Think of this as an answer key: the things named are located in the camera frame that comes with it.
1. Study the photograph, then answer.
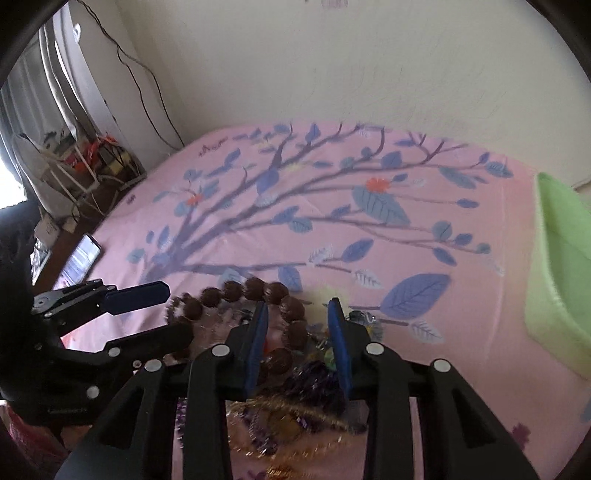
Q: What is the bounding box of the green plastic box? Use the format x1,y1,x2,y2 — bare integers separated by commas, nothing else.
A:
524,172,591,380

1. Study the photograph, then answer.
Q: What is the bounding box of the brown wooden bead bracelet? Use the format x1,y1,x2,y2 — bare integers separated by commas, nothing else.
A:
166,276,309,376

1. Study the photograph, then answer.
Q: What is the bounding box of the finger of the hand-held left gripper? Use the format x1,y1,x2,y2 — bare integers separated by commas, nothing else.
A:
30,281,171,334
62,322,195,370

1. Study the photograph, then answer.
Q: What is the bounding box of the grey curtain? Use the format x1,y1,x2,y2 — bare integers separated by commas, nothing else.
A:
0,9,121,213

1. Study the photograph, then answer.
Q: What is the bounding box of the white power strip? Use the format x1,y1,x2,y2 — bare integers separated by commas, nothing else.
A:
34,213,79,245

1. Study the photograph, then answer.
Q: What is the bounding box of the pink floral bed sheet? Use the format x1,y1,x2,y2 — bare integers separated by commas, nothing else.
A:
9,119,591,480

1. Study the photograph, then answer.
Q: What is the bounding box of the pile of jewelry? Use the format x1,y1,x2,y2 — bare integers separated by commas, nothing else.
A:
173,288,386,478

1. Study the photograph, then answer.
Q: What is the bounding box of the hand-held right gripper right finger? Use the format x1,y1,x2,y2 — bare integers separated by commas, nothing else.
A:
327,298,542,480

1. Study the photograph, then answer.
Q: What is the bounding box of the black wall cable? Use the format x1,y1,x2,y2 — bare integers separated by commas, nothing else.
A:
85,0,185,149

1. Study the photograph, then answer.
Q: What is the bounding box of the white wire rack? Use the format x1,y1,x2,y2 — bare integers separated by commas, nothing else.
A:
16,131,148,208

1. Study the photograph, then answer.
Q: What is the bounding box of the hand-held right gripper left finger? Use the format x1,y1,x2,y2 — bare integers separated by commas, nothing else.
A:
54,302,270,480

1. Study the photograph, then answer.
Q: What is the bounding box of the smartphone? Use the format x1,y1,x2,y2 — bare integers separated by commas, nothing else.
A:
52,234,103,291

